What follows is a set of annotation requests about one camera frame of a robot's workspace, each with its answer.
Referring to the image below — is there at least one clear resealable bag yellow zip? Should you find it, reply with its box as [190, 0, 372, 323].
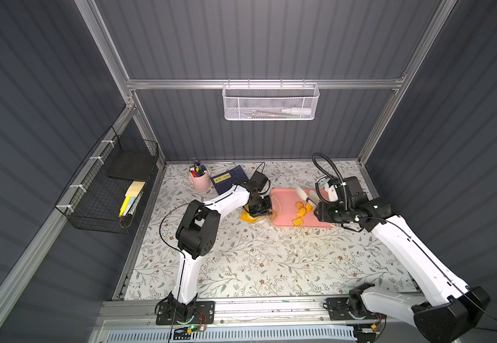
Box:
[240, 206, 278, 224]

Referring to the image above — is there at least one yellow cookie pile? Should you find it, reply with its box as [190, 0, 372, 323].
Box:
[295, 202, 314, 218]

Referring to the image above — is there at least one square yellow cracker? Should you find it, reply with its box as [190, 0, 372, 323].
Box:
[291, 217, 304, 227]

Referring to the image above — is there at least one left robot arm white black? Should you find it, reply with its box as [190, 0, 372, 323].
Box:
[165, 171, 272, 322]

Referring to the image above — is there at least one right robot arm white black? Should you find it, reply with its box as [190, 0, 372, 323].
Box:
[308, 177, 491, 342]

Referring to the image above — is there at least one pink plastic tray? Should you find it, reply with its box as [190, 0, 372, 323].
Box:
[270, 188, 333, 229]

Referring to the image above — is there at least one dark blue book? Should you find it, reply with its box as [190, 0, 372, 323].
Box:
[211, 166, 249, 195]

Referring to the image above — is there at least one pink pen cup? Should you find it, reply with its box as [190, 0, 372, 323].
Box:
[188, 158, 211, 193]

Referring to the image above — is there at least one white marker in basket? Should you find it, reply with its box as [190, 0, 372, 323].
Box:
[280, 107, 313, 117]

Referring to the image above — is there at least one yellow notepad in basket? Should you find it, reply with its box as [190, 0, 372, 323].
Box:
[119, 181, 146, 217]

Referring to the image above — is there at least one black slab in side basket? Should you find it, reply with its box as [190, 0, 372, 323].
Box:
[107, 151, 155, 182]

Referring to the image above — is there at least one white wire wall basket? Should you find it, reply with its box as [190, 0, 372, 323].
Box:
[221, 81, 320, 121]

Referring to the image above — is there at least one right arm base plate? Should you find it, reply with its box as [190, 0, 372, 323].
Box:
[321, 295, 386, 323]

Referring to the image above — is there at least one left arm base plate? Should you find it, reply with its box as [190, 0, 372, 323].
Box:
[154, 300, 216, 326]

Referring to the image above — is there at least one black wire side basket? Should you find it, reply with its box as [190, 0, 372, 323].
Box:
[55, 128, 159, 234]

